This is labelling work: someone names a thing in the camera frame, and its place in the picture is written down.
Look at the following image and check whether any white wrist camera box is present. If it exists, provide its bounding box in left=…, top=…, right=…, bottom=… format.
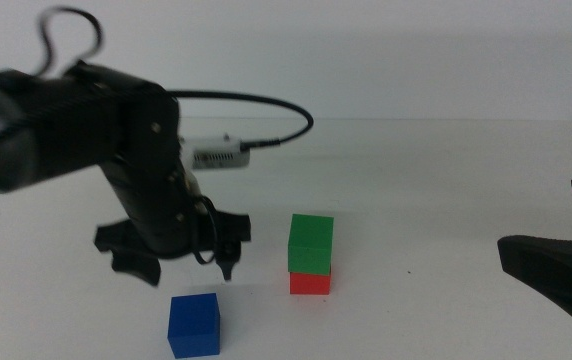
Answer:
left=179, top=135, right=252, bottom=170

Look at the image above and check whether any green cube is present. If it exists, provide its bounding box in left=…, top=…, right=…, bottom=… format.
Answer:
left=287, top=213, right=335, bottom=277

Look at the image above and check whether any black cable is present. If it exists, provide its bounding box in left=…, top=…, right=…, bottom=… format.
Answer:
left=37, top=5, right=104, bottom=77
left=165, top=89, right=315, bottom=151
left=190, top=194, right=220, bottom=266

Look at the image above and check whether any blue cube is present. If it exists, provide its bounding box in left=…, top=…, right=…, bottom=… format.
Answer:
left=167, top=292, right=221, bottom=360

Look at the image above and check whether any red cube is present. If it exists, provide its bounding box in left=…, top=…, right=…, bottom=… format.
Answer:
left=289, top=267, right=333, bottom=296

